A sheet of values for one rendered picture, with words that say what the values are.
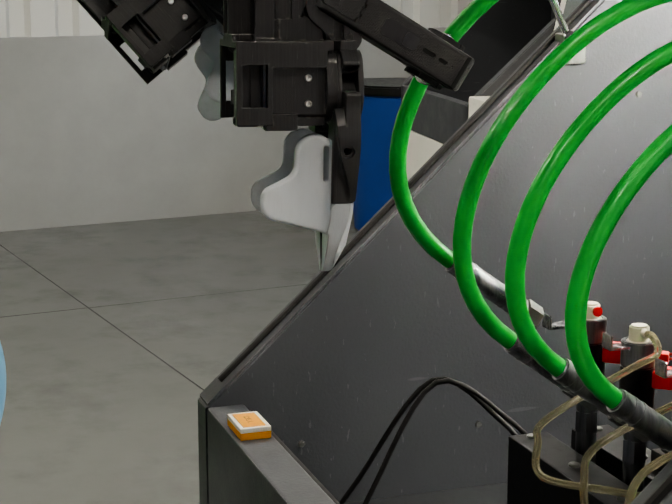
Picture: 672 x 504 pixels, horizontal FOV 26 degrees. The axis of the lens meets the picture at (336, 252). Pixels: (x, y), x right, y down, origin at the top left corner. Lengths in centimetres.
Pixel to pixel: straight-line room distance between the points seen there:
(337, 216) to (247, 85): 10
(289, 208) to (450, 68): 14
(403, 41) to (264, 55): 9
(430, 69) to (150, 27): 26
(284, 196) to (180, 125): 707
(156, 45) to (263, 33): 21
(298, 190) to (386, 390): 63
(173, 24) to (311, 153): 24
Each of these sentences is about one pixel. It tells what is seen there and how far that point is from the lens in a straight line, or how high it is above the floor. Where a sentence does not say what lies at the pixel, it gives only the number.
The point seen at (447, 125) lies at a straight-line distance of 472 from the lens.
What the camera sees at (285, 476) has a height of 95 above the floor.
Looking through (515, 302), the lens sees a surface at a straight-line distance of 103.
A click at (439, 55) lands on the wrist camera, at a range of 95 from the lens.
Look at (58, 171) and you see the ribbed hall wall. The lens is 781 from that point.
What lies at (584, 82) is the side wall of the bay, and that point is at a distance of 157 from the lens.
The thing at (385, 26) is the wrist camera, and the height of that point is 135.
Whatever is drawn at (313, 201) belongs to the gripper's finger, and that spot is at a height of 124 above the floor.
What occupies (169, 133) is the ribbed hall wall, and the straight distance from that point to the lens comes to 798.
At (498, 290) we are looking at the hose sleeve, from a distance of 120.
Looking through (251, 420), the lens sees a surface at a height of 96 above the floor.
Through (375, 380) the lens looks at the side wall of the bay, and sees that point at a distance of 153.
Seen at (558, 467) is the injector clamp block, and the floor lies 98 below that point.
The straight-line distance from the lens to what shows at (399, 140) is 114.
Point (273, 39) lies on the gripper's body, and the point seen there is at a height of 134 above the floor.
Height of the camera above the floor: 139
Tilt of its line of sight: 11 degrees down
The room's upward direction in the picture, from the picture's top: straight up
